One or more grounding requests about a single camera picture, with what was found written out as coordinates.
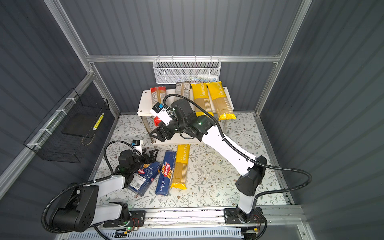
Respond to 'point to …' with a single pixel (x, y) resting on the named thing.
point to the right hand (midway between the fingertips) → (156, 130)
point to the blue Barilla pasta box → (143, 176)
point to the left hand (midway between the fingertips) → (152, 149)
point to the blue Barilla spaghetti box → (165, 180)
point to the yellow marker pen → (98, 122)
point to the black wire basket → (65, 134)
